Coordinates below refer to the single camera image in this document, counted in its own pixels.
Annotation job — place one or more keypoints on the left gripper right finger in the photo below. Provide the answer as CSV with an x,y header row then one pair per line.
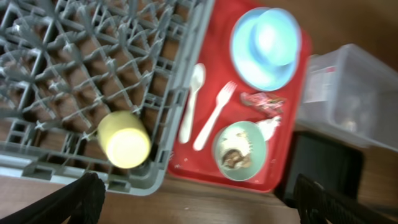
x,y
315,204

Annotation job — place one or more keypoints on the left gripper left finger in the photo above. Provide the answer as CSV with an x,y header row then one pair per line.
x,y
78,202

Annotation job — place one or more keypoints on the yellow plastic cup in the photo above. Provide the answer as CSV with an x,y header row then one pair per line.
x,y
124,139

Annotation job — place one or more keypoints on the white tissue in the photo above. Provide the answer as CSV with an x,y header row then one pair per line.
x,y
269,126

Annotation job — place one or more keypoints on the mint green bowl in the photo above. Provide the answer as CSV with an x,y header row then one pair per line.
x,y
258,154

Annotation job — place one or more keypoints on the food scraps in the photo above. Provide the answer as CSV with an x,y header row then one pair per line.
x,y
235,150

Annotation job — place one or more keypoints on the red snack wrapper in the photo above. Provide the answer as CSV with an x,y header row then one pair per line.
x,y
267,103

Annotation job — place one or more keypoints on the white plastic spoon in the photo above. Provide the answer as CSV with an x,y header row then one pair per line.
x,y
196,83

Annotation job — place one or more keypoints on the light blue bowl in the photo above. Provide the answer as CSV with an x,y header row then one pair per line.
x,y
276,36

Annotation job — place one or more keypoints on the grey dishwasher rack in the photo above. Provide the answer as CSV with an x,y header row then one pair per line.
x,y
66,64

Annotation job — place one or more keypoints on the black plastic tray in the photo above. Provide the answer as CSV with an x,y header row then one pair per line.
x,y
330,163

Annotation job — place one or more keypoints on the red plastic tray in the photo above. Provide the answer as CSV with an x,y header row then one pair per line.
x,y
200,166

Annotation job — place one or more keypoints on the clear plastic bin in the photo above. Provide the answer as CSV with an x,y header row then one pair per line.
x,y
352,96

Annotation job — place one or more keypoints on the light blue plate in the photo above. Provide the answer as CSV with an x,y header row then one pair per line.
x,y
256,71

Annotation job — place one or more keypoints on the white plastic fork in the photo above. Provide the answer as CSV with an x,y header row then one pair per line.
x,y
222,99

